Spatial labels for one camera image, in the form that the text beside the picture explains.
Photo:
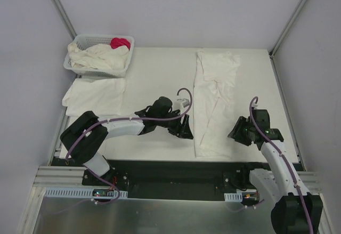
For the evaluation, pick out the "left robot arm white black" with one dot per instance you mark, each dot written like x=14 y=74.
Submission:
x=83 y=138

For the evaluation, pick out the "aluminium rail front right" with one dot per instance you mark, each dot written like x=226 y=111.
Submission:
x=310 y=179

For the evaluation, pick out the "white cable duct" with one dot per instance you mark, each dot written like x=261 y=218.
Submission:
x=233 y=197
x=86 y=193

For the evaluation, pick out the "red garment in basket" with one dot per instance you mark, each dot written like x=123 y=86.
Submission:
x=118 y=42

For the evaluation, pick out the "folded white t shirt stack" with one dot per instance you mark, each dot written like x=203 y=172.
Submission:
x=104 y=97

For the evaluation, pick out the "right aluminium frame post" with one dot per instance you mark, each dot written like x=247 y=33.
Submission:
x=288 y=26

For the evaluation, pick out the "right white cable duct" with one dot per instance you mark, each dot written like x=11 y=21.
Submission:
x=233 y=197

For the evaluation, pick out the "aluminium rail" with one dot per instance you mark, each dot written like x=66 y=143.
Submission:
x=310 y=179
x=58 y=176

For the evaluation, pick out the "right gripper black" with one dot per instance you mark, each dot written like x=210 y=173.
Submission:
x=242 y=130

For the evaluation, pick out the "aluminium rail front left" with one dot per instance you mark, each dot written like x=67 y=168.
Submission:
x=58 y=176

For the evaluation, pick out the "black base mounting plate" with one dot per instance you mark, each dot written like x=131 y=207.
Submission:
x=202 y=181

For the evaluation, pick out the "left white cable duct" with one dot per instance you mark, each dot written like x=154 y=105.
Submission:
x=86 y=193

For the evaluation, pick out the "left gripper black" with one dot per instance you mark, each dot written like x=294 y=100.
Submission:
x=178 y=127

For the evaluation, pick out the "white plastic laundry basket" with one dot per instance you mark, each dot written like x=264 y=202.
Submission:
x=85 y=41

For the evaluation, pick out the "left aluminium frame post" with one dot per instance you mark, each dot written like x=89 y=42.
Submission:
x=64 y=17

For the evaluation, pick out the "aluminium frame post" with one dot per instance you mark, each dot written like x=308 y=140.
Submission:
x=64 y=17
x=288 y=26

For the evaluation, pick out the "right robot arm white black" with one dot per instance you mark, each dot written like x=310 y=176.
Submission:
x=294 y=208

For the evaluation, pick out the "cream clothes in basket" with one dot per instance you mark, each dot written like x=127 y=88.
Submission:
x=99 y=56

